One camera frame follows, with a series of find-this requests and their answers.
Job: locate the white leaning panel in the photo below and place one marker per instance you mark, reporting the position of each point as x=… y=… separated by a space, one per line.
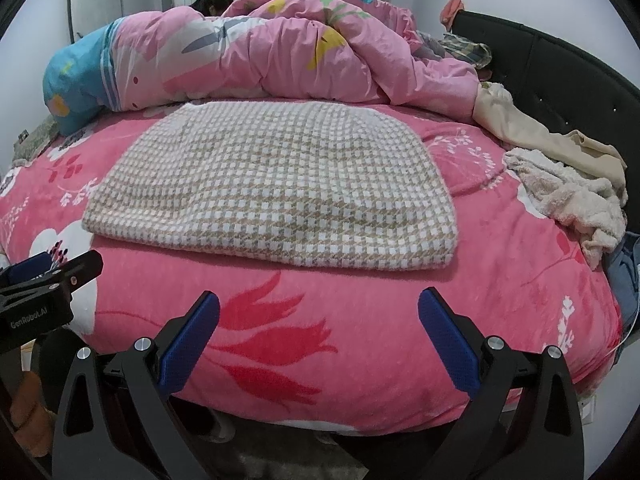
x=95 y=0

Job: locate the plaid cloth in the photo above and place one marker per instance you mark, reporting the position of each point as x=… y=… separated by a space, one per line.
x=467 y=50

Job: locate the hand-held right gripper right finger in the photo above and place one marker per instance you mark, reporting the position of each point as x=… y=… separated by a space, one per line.
x=445 y=340

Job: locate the white fluffy garment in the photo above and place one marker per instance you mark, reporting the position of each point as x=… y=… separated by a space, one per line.
x=575 y=195

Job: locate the pink floral quilt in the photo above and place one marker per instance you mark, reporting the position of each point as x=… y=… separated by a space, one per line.
x=300 y=60

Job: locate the black padded headboard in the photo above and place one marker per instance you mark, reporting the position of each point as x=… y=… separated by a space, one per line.
x=565 y=90

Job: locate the white wall socket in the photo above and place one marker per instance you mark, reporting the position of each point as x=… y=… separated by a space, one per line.
x=589 y=407

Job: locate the pink floral bed blanket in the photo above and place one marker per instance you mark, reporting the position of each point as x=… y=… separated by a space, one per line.
x=350 y=320

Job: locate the blue jeans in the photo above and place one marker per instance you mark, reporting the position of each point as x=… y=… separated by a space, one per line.
x=625 y=270

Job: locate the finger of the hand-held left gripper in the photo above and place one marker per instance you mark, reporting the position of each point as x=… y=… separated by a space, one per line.
x=30 y=267
x=75 y=270

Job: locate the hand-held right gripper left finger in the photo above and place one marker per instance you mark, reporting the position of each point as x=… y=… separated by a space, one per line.
x=192 y=335

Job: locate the beige white checked coat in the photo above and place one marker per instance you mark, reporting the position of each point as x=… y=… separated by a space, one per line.
x=275 y=185

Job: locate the cream garment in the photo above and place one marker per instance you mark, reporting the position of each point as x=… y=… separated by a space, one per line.
x=525 y=125

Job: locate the orange-red cloth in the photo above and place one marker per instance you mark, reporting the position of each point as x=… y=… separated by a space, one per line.
x=451 y=10

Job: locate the orange cloth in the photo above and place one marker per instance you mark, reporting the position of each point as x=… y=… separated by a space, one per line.
x=30 y=410

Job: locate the grey patterned cloth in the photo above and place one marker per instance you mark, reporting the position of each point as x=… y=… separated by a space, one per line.
x=37 y=140

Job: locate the grey slipper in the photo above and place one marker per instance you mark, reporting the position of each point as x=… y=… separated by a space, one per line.
x=220 y=427

